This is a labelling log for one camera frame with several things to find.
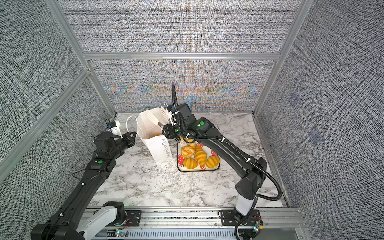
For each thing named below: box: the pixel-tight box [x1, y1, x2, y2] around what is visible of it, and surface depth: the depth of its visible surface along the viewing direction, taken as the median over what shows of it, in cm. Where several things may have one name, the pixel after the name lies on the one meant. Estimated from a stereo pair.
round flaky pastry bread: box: [181, 145, 195, 158], surface depth 95 cm
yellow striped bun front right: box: [205, 155, 221, 168], surface depth 91 cm
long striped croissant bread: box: [194, 144, 208, 167], surface depth 94 cm
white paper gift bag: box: [137, 106, 172, 164], surface depth 82 cm
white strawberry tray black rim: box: [177, 140, 220, 172], surface depth 92 cm
